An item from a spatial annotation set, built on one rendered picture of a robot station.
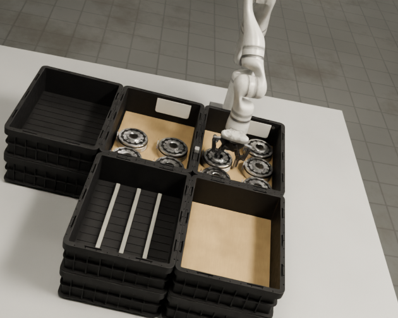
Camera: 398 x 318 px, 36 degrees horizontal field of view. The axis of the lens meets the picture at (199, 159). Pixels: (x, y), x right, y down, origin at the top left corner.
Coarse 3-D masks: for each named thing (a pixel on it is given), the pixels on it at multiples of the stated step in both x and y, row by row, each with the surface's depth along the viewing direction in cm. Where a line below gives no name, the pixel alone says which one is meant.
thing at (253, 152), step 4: (252, 140) 224; (256, 140) 225; (260, 140) 225; (248, 144) 222; (252, 144) 222; (264, 144) 223; (268, 144) 224; (252, 148) 220; (268, 148) 222; (252, 152) 218; (256, 152) 219; (260, 152) 219; (264, 152) 220; (268, 152) 221; (272, 152) 221; (256, 156) 218; (260, 156) 218; (264, 156) 218; (268, 156) 219
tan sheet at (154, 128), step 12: (132, 120) 223; (144, 120) 225; (156, 120) 226; (156, 132) 220; (168, 132) 222; (180, 132) 223; (192, 132) 225; (156, 144) 215; (144, 156) 209; (156, 156) 210
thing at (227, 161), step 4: (208, 152) 214; (212, 152) 213; (224, 152) 215; (204, 156) 211; (208, 156) 211; (228, 156) 214; (208, 160) 209; (212, 160) 210; (224, 160) 211; (228, 160) 212; (212, 164) 208; (216, 164) 209; (220, 164) 210; (224, 164) 210; (228, 164) 210
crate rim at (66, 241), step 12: (96, 156) 188; (108, 156) 189; (120, 156) 190; (96, 168) 184; (156, 168) 190; (168, 168) 191; (84, 192) 177; (72, 216) 167; (180, 216) 178; (72, 228) 164; (180, 228) 172; (84, 252) 160; (96, 252) 160; (108, 252) 160; (132, 264) 161; (144, 264) 160; (156, 264) 160; (168, 264) 161
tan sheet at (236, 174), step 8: (208, 136) 225; (208, 144) 222; (216, 144) 223; (232, 152) 221; (240, 152) 222; (200, 160) 214; (232, 160) 218; (240, 160) 218; (200, 168) 210; (232, 168) 214; (240, 168) 215; (232, 176) 211; (240, 176) 212
